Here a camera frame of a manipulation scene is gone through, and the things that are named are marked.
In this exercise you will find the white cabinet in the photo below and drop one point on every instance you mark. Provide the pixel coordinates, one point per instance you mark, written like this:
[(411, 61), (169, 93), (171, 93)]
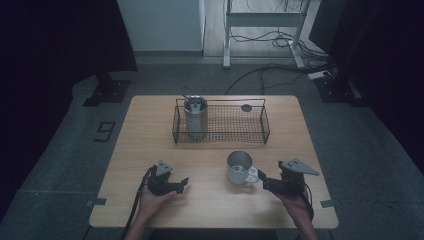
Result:
[(163, 25)]

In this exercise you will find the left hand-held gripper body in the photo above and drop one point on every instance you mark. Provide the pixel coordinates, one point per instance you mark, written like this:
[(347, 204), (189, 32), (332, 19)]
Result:
[(160, 181)]

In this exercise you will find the grey tape piece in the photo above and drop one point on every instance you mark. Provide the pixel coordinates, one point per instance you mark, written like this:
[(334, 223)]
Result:
[(96, 201), (327, 203)]

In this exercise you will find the silver metal mug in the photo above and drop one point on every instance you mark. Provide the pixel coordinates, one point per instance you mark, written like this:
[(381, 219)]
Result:
[(239, 168)]

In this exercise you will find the person's left hand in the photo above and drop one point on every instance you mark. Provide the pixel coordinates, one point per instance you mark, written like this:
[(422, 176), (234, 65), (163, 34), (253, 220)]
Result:
[(151, 203)]

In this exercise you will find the black stand base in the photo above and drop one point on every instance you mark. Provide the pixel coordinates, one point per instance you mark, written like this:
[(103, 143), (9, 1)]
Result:
[(336, 88), (107, 91)]

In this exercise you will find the silver tumbler with straw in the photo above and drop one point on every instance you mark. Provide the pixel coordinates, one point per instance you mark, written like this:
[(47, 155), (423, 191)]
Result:
[(196, 116)]

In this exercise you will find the black round table grommet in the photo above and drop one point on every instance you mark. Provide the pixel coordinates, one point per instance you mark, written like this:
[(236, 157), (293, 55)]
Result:
[(246, 107)]

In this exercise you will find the black curtain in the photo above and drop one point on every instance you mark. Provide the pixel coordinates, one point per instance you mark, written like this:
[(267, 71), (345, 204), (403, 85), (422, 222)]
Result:
[(60, 40), (376, 66)]

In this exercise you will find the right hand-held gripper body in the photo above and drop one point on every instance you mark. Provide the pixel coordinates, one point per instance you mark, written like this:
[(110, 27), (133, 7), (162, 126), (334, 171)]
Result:
[(293, 181)]

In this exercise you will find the person's right hand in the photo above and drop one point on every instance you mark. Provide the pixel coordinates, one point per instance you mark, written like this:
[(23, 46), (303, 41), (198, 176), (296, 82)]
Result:
[(296, 208)]

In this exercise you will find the white power strip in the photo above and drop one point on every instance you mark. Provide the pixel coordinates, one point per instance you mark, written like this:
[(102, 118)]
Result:
[(319, 74)]

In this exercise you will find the white desk frame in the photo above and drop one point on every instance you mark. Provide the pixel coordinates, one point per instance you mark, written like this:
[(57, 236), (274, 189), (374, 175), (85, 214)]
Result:
[(263, 20)]

